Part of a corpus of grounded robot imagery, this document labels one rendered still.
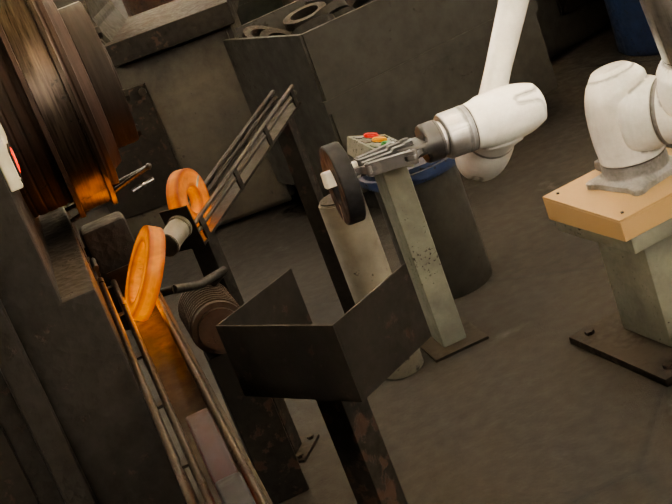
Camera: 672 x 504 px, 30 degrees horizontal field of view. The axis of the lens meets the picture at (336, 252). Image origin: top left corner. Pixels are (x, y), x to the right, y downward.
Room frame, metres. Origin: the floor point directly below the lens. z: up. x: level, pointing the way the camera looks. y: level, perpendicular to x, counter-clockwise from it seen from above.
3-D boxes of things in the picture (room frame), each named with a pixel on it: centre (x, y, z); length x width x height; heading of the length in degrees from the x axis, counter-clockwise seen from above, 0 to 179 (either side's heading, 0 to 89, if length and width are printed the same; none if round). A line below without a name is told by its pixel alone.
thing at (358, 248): (3.11, -0.06, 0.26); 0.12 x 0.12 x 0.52
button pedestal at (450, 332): (3.18, -0.21, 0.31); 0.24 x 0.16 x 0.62; 10
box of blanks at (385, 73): (5.02, -0.44, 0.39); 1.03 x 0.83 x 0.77; 115
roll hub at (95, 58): (2.40, 0.30, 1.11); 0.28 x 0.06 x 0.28; 10
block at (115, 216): (2.61, 0.45, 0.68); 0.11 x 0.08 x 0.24; 100
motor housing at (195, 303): (2.73, 0.32, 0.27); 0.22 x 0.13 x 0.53; 10
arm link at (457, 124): (2.26, -0.28, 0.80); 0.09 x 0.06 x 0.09; 10
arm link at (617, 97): (2.75, -0.73, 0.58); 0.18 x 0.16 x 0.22; 50
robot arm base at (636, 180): (2.78, -0.72, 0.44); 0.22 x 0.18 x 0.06; 26
